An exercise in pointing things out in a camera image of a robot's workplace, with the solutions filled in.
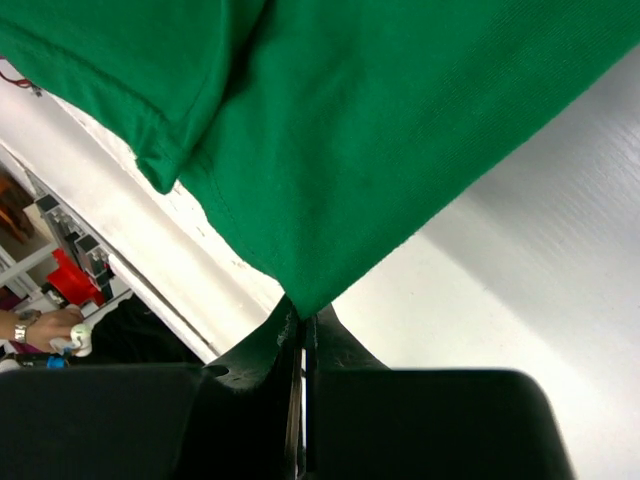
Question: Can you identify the silver wrist watch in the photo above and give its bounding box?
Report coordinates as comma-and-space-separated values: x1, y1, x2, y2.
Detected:
13, 309, 42, 344

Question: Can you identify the white front cover board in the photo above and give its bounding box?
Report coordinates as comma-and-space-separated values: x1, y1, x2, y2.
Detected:
1, 83, 282, 361

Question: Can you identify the white green handheld device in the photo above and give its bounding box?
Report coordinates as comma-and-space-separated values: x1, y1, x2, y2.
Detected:
50, 323, 93, 357

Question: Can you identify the red plastic object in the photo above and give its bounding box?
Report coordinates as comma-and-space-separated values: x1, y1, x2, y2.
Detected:
47, 248, 105, 306

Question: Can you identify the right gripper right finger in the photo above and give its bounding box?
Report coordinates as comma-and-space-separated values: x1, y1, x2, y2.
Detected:
306, 307, 575, 479

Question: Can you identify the green t-shirt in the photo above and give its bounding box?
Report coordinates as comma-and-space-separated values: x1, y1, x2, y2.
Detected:
1, 1, 639, 316

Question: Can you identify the person's hand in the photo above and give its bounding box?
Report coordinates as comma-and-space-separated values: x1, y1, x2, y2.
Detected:
1, 306, 84, 353

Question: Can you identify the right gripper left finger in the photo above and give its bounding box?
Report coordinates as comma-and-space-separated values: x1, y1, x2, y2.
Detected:
1, 298, 300, 479

